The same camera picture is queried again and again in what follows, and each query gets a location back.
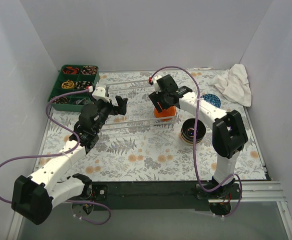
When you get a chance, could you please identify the cream bird pattern bowl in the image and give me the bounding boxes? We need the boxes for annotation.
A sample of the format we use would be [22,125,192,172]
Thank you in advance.
[181,138,201,145]

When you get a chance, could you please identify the floral patterned table mat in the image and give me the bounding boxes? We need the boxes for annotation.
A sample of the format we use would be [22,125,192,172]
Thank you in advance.
[40,69,266,182]

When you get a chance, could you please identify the crumpled white cloth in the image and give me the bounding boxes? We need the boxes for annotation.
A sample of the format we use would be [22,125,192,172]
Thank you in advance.
[209,64,252,107]

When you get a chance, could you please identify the dark floral scrunchie back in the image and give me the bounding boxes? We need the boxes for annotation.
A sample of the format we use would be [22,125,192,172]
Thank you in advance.
[80,65,98,75]

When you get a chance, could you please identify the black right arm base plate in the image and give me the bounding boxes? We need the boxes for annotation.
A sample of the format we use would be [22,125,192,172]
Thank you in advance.
[196,183,240,201]

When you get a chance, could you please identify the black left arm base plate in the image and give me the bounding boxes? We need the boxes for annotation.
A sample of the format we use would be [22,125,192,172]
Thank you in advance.
[69,184,108,202]

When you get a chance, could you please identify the white red diamond pattern bowl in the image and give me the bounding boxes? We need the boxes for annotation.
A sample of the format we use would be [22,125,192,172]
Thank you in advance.
[201,93,221,108]

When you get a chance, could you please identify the aluminium frame rail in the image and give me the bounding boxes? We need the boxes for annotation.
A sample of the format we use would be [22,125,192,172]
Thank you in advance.
[8,181,292,240]

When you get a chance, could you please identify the dark patterned scrunchie front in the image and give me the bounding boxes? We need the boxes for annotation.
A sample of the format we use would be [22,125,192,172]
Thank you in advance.
[49,96,69,105]

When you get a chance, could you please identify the yellow rubber bands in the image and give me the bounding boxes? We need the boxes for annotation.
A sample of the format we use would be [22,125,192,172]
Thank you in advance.
[61,79,75,90]

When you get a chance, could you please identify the orange plastic bowl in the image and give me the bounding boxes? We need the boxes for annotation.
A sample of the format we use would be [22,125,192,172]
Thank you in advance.
[153,106,176,122]

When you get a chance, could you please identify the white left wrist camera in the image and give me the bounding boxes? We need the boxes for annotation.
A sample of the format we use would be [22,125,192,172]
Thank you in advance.
[87,83,111,103]

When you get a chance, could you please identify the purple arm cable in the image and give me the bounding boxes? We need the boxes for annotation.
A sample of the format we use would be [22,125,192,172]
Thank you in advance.
[0,88,111,225]
[149,65,242,217]

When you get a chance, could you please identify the orange black hair ties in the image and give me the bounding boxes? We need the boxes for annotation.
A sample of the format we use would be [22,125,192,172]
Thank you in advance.
[61,65,81,76]

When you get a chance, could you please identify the dark floral scrunchie middle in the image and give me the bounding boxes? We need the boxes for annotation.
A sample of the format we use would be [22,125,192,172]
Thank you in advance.
[75,81,93,90]

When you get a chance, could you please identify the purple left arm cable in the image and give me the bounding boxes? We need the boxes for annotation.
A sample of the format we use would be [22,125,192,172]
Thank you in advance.
[0,88,111,225]

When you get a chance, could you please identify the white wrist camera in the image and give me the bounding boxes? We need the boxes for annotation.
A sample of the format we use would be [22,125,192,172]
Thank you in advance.
[148,75,162,92]
[87,83,111,103]

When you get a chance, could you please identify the white wire dish rack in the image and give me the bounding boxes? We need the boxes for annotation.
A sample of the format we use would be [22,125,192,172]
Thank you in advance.
[99,78,181,133]

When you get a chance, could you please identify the dark floral scrunchie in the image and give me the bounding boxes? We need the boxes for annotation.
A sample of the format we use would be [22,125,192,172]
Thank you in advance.
[75,81,93,90]
[80,65,98,75]

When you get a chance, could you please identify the olive tan bowl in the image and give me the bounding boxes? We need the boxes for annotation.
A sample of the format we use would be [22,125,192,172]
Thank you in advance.
[181,118,206,137]

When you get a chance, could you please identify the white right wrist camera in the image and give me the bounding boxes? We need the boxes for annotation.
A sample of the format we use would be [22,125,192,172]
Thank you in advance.
[148,75,162,92]

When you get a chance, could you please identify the black gold pattern bowl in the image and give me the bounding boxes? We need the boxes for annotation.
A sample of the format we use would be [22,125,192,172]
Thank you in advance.
[180,128,206,144]

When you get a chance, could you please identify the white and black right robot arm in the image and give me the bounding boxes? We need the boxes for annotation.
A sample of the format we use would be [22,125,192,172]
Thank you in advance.
[148,74,248,199]

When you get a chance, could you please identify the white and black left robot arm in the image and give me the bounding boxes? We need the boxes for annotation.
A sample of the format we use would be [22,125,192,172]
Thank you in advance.
[11,96,128,225]

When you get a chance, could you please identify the green compartment organizer tray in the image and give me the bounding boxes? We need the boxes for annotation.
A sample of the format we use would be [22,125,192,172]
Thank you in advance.
[48,64,100,112]

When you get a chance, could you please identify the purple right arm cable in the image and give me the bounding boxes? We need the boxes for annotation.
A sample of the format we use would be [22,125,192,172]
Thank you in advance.
[149,65,242,217]

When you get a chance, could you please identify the grey cloth item in tray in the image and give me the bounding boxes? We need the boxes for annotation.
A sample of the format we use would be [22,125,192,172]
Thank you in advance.
[75,98,89,106]

